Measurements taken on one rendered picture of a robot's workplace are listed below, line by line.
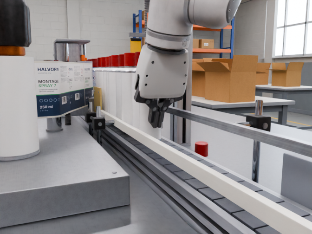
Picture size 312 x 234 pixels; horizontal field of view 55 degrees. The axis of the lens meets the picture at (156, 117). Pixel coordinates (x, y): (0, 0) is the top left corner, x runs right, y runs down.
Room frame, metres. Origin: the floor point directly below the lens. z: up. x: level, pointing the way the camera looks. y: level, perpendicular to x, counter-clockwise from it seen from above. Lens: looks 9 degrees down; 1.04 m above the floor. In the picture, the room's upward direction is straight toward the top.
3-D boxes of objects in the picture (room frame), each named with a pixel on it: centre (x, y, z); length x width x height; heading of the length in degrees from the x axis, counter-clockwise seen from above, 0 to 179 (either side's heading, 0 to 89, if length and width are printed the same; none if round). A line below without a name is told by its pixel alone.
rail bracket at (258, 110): (0.48, -0.15, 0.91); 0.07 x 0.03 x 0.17; 113
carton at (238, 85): (2.61, -0.63, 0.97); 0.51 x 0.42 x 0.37; 115
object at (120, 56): (0.86, 0.09, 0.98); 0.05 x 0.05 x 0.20
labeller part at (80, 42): (1.10, 0.30, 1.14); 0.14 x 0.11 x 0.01; 23
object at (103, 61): (1.05, 0.17, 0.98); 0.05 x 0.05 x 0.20
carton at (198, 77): (2.99, -0.54, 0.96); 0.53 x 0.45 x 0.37; 112
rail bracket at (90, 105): (0.88, 0.18, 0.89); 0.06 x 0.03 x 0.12; 113
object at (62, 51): (1.11, 0.30, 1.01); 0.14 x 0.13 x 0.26; 23
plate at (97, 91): (1.02, 0.20, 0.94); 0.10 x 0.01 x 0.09; 23
